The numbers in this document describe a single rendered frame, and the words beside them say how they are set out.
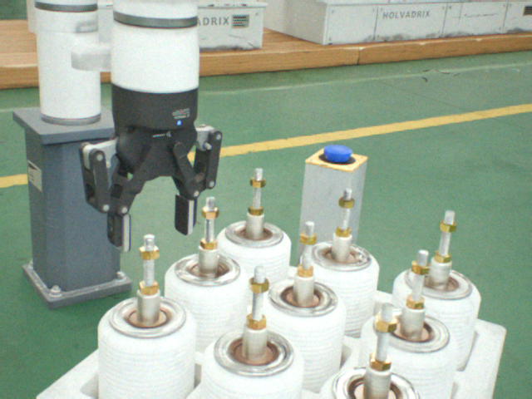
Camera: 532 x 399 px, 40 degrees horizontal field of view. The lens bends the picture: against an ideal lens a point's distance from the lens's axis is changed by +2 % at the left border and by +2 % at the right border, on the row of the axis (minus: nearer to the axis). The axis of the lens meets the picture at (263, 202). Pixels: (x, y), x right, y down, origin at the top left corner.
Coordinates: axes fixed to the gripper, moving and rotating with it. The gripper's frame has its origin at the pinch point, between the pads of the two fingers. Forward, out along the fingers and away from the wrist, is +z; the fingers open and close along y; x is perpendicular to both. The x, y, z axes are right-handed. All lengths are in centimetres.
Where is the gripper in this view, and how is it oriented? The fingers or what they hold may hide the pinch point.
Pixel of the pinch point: (153, 228)
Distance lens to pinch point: 69.4
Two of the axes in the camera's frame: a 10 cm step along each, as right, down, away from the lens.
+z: -0.7, 9.2, 3.8
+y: 7.6, -2.0, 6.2
